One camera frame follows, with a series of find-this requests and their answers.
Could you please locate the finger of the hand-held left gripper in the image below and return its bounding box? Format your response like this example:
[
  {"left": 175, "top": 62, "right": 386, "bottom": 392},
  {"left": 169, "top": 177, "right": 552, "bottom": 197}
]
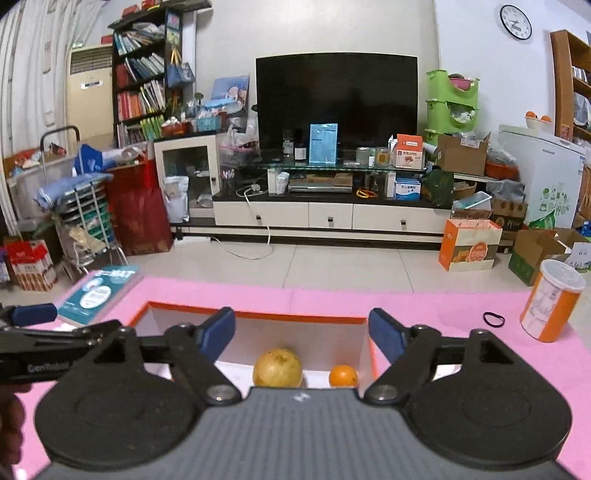
[
  {"left": 0, "top": 303, "right": 58, "bottom": 326},
  {"left": 0, "top": 320, "right": 122, "bottom": 355}
]

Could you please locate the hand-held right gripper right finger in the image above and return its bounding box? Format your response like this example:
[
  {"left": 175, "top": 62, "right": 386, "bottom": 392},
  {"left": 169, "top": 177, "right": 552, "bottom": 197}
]
[{"left": 364, "top": 308, "right": 525, "bottom": 406}]

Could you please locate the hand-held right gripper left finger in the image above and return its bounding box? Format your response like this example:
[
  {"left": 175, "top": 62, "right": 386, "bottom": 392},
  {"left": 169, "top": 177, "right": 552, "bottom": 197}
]
[{"left": 81, "top": 307, "right": 242, "bottom": 406}]

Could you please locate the small orange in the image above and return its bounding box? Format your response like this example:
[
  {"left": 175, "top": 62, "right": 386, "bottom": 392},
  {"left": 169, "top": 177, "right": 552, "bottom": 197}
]
[{"left": 329, "top": 364, "right": 358, "bottom": 387}]

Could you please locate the yellow-green pear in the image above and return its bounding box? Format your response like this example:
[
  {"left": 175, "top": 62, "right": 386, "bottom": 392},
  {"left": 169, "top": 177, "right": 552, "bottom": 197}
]
[{"left": 252, "top": 348, "right": 304, "bottom": 388}]

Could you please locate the orange cardboard box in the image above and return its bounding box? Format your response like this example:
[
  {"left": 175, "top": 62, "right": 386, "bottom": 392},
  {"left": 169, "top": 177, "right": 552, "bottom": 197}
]
[{"left": 127, "top": 301, "right": 384, "bottom": 388}]

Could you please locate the person's left hand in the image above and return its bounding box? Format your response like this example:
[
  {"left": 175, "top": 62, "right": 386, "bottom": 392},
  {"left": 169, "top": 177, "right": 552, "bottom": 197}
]
[{"left": 0, "top": 385, "right": 25, "bottom": 467}]

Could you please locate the red and white carton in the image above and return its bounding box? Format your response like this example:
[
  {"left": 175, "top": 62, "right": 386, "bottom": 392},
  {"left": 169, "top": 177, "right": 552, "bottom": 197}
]
[{"left": 4, "top": 237, "right": 58, "bottom": 291}]

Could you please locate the teal paperback book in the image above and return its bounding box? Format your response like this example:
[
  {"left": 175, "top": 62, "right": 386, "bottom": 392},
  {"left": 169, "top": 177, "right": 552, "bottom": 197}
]
[{"left": 54, "top": 264, "right": 141, "bottom": 326}]

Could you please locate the pink daisy tablecloth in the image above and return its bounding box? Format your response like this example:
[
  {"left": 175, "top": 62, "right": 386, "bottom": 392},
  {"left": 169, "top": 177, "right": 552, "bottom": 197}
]
[{"left": 0, "top": 274, "right": 591, "bottom": 467}]

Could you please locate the metal shopping trolley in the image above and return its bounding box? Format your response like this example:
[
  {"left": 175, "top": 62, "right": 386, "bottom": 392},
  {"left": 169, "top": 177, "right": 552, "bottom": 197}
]
[{"left": 39, "top": 127, "right": 127, "bottom": 282}]

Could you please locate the orange and white gift bag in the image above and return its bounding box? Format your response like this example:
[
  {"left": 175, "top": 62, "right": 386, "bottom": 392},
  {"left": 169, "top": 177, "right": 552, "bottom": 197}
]
[{"left": 438, "top": 219, "right": 503, "bottom": 272}]

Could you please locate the white and black TV stand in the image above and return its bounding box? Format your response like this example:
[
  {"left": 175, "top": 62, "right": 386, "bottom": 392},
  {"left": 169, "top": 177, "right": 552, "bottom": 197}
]
[{"left": 212, "top": 161, "right": 458, "bottom": 236}]

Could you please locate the dark red paper bag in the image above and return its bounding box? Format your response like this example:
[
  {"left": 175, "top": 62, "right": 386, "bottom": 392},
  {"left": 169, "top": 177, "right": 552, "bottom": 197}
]
[{"left": 112, "top": 187, "right": 174, "bottom": 256}]

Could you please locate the white plastic pouch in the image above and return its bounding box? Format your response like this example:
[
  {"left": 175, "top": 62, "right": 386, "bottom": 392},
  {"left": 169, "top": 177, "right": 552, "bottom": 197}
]
[{"left": 163, "top": 176, "right": 190, "bottom": 222}]

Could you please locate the blue and white mask box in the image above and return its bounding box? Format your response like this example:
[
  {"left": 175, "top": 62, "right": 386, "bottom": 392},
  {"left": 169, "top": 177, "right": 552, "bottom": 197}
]
[{"left": 394, "top": 178, "right": 422, "bottom": 200}]

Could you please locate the dark green bag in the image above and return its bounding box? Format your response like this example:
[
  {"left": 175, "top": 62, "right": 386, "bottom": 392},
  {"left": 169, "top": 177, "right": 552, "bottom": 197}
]
[{"left": 422, "top": 170, "right": 454, "bottom": 208}]

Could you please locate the clear plastic bin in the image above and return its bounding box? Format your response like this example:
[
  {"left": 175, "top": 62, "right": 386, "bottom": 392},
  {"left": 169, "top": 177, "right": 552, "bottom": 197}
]
[{"left": 452, "top": 191, "right": 492, "bottom": 213}]

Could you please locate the white glass-door cabinet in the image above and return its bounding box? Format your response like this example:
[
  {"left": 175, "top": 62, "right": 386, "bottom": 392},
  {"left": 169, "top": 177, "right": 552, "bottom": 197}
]
[{"left": 153, "top": 135, "right": 221, "bottom": 219}]

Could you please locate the silver media player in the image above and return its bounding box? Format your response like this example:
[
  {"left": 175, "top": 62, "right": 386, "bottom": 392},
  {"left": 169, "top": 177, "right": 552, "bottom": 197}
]
[{"left": 288, "top": 178, "right": 354, "bottom": 192}]

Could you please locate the blue bag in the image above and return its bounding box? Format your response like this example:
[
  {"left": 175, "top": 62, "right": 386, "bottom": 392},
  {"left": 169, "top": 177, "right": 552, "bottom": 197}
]
[{"left": 74, "top": 143, "right": 114, "bottom": 176}]

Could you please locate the brown cardboard box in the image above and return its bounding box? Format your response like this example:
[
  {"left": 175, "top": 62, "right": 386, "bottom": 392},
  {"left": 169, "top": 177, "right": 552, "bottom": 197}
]
[{"left": 508, "top": 228, "right": 571, "bottom": 287}]

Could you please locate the orange and white canister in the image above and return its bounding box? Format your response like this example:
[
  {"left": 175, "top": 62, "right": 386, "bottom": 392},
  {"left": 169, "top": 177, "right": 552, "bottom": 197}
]
[{"left": 520, "top": 259, "right": 586, "bottom": 343}]

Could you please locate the bright red paper bag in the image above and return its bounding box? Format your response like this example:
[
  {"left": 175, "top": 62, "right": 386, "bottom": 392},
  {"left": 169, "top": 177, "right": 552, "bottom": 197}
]
[{"left": 108, "top": 159, "right": 160, "bottom": 190}]

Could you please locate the orange and white medicine box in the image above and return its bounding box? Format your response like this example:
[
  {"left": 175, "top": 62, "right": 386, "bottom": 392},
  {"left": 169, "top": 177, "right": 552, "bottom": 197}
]
[{"left": 392, "top": 134, "right": 426, "bottom": 169}]

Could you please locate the open cardboard box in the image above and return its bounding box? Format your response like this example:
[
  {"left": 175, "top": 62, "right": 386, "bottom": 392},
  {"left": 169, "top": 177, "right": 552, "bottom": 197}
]
[{"left": 436, "top": 134, "right": 489, "bottom": 176}]

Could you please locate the blue brochure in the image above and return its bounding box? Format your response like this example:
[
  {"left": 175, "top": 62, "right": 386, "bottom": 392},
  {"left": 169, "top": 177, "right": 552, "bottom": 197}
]
[{"left": 308, "top": 123, "right": 339, "bottom": 165}]

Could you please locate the beige standing air conditioner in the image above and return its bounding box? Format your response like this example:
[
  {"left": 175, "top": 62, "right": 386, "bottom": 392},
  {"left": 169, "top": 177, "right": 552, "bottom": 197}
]
[{"left": 66, "top": 45, "right": 114, "bottom": 148}]

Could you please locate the white curtain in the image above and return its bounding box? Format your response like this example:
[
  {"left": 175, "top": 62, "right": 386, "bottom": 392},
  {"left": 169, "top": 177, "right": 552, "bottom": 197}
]
[{"left": 0, "top": 0, "right": 107, "bottom": 232}]

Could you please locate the white small fridge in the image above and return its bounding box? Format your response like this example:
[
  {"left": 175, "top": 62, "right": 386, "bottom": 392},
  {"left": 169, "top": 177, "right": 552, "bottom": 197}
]
[{"left": 499, "top": 124, "right": 587, "bottom": 229}]

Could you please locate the green stacking rack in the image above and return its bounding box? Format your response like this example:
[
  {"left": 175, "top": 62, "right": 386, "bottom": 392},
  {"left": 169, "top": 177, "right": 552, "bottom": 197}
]
[{"left": 425, "top": 69, "right": 482, "bottom": 146}]

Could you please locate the black television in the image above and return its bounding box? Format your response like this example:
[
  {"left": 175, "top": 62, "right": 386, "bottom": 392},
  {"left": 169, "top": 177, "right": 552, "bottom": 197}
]
[{"left": 255, "top": 54, "right": 419, "bottom": 151}]

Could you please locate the dark bookshelf with books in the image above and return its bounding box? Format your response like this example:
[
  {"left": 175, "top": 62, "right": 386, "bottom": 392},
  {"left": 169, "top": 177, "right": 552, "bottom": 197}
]
[{"left": 108, "top": 0, "right": 211, "bottom": 148}]

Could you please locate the wooden shelf unit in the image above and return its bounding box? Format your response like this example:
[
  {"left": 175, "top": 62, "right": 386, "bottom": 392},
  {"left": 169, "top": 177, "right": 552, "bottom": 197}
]
[{"left": 550, "top": 30, "right": 591, "bottom": 144}]

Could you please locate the white power cable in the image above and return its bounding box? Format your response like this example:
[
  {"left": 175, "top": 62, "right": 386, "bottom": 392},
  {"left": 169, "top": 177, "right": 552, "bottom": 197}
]
[{"left": 235, "top": 185, "right": 273, "bottom": 259}]

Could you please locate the round wall clock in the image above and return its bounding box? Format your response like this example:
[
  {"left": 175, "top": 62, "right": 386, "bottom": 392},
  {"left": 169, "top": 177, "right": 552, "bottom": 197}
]
[{"left": 500, "top": 4, "right": 533, "bottom": 41}]

